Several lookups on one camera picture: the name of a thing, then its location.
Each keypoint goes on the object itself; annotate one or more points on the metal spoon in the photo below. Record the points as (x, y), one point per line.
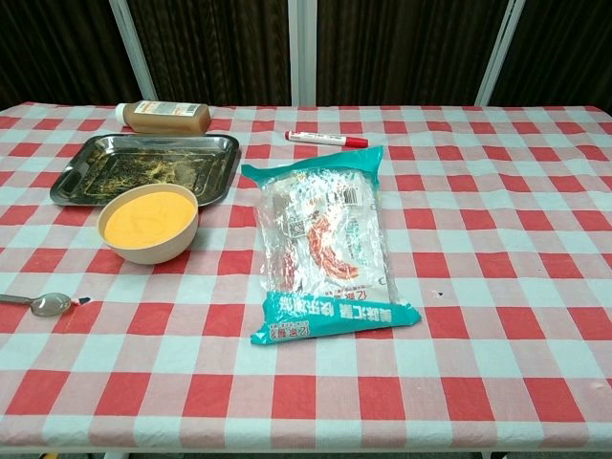
(50, 304)

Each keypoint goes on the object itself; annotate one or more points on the yellow-orange plastic bowl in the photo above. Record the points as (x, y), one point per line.
(148, 252)

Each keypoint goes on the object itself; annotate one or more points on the teal and clear snack bag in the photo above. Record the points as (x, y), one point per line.
(325, 239)

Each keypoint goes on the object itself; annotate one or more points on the red and white marker pen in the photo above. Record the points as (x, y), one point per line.
(325, 138)

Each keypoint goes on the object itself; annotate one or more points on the red white checkered tablecloth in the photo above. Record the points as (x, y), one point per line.
(478, 239)

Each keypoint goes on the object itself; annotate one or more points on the stainless steel tray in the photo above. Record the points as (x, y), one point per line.
(143, 160)

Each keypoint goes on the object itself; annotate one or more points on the brown bottle with white cap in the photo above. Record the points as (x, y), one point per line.
(162, 123)

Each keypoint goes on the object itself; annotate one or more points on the dark brown curtain panel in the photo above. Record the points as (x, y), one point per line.
(564, 48)
(406, 48)
(215, 48)
(57, 48)

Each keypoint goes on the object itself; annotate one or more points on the white partition post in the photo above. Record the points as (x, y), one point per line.
(499, 48)
(302, 48)
(131, 48)

